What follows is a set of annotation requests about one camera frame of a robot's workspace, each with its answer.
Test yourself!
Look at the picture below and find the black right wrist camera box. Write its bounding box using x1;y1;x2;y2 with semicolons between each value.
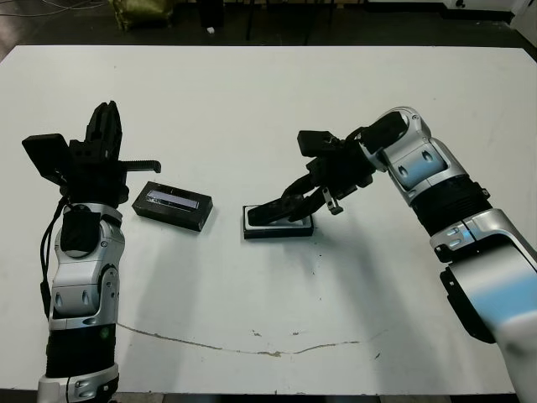
296;129;339;160

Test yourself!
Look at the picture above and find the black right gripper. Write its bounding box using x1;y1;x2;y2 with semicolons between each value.
281;138;375;222

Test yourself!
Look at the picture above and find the white cabinet with black knob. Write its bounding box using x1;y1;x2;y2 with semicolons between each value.
444;0;515;13

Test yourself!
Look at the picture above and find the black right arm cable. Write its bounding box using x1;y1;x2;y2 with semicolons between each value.
343;124;373;146

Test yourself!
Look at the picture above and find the white board panel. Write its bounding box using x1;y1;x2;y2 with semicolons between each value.
509;0;537;47

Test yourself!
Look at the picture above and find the black box with white insert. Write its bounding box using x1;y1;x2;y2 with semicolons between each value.
242;204;315;241

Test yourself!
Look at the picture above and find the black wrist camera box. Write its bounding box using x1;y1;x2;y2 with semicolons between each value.
296;129;339;160
21;133;73;190

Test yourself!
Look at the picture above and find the black slim camera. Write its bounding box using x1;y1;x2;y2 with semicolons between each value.
246;195;314;228

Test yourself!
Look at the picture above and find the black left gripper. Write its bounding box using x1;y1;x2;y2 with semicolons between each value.
62;100;162;207

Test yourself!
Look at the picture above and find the black box lid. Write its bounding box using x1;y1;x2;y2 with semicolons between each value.
131;181;216;233

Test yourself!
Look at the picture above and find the olive green bag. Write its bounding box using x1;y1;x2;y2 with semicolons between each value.
107;0;175;31

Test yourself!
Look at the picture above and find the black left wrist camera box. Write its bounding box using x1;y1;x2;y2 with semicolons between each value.
21;133;73;190

